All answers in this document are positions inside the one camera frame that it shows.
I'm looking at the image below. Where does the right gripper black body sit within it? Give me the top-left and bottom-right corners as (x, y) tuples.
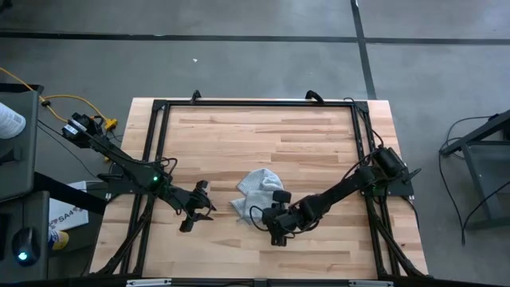
(270, 189), (318, 247)

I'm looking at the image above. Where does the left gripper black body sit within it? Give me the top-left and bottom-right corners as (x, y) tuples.
(170, 179), (210, 234)

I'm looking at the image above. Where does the light grey waffle microfiber towel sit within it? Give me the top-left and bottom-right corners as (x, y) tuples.
(229, 167), (285, 225)

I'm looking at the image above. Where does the black diagonal bar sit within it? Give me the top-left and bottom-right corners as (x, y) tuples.
(33, 171), (108, 216)

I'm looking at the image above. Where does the white printed cardboard box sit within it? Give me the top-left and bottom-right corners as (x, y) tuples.
(48, 181), (91, 232)

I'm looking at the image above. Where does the person's foot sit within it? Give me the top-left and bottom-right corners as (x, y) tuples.
(48, 229), (70, 251)

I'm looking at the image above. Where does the dark grey mouse desk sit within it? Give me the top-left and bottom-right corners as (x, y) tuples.
(0, 190), (51, 283)

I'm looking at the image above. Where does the black glowing computer mouse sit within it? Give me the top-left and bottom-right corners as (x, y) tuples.
(10, 226), (41, 267)

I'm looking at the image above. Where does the dark grey side desk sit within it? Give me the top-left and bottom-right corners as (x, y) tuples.
(0, 82), (45, 202)

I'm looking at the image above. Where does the white paper towel roll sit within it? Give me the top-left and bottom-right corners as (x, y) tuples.
(0, 102), (27, 140)

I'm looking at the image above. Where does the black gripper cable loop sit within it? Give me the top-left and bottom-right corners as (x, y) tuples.
(249, 203), (276, 233)

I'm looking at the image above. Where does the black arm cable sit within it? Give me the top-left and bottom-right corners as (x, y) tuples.
(157, 157), (179, 176)

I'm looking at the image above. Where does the silver metal bracket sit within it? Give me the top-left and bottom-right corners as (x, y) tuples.
(125, 278), (173, 287)
(348, 280), (394, 287)

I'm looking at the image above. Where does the black aluminium table frame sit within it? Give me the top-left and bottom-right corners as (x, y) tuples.
(89, 98), (430, 287)

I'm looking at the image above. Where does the yellow extension cable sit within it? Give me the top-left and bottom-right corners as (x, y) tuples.
(0, 66), (109, 123)

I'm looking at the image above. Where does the black floor cable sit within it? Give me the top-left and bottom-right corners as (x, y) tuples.
(437, 114), (501, 246)

